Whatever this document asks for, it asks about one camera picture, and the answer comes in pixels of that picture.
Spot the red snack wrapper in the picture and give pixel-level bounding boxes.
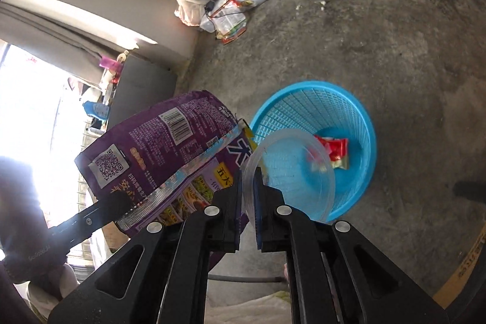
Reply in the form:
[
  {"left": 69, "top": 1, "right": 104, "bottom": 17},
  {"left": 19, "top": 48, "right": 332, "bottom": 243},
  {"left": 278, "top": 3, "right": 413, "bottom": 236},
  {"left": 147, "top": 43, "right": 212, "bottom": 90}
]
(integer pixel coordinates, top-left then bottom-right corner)
[{"left": 313, "top": 136, "right": 350, "bottom": 171}]

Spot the white plastic bag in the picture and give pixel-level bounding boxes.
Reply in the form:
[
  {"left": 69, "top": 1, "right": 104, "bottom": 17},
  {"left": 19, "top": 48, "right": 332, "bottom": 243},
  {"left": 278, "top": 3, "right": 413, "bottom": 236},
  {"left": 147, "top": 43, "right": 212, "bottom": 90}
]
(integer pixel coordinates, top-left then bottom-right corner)
[{"left": 175, "top": 0, "right": 211, "bottom": 26}]

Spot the clear plastic bowl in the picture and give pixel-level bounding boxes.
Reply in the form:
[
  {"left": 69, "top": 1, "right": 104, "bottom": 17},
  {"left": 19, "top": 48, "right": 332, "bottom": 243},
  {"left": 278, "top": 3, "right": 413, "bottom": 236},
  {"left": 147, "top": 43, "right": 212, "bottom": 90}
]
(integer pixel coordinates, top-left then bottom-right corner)
[{"left": 243, "top": 129, "right": 337, "bottom": 224}]

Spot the purple snack bag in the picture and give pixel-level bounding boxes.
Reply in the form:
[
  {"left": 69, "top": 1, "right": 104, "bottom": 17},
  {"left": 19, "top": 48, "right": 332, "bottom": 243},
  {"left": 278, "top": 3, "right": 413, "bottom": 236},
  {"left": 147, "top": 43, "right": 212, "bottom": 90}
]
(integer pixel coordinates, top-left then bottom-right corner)
[{"left": 74, "top": 90, "right": 262, "bottom": 271}]

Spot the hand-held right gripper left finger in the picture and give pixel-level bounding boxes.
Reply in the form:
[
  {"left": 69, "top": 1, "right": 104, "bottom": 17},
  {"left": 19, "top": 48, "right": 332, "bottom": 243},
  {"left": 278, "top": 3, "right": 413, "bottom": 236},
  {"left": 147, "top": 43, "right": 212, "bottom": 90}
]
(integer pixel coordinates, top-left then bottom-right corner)
[{"left": 47, "top": 168, "right": 251, "bottom": 324}]

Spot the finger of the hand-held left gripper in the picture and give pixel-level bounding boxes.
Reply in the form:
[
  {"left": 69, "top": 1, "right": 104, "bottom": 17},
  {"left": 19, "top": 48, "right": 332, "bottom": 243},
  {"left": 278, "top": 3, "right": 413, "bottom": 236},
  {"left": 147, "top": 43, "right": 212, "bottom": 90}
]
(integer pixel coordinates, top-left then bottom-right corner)
[{"left": 47, "top": 192, "right": 132, "bottom": 258}]

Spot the pile of plastic packets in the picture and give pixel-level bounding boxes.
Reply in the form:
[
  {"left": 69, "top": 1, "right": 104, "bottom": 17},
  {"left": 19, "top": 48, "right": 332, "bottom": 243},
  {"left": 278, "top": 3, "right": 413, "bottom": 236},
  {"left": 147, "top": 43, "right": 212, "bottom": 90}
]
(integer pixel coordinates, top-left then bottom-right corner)
[{"left": 199, "top": 0, "right": 282, "bottom": 46}]

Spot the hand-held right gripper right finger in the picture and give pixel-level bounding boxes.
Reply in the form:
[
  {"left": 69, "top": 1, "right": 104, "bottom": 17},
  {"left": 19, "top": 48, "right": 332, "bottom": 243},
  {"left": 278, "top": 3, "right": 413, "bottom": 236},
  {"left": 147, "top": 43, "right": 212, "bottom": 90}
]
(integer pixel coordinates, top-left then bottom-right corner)
[{"left": 252, "top": 166, "right": 452, "bottom": 324}]

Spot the blue detergent bottle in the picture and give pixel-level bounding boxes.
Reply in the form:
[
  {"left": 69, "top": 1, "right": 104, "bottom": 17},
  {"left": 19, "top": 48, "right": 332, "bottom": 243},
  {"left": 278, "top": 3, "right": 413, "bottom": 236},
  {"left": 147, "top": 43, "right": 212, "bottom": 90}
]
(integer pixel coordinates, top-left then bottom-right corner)
[{"left": 83, "top": 101, "right": 111, "bottom": 120}]

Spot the grey curtain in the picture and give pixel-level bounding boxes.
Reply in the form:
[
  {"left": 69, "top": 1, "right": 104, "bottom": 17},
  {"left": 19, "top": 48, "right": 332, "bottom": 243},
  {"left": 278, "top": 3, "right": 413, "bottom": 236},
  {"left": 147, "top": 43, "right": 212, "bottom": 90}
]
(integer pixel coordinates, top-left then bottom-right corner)
[{"left": 0, "top": 1, "right": 158, "bottom": 87}]

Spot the blue plastic basket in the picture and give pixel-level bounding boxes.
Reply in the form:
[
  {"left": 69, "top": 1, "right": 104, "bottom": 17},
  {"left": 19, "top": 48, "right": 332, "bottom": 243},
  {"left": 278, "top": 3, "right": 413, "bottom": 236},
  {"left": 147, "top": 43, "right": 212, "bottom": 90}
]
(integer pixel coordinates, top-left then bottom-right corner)
[{"left": 248, "top": 81, "right": 377, "bottom": 224}]

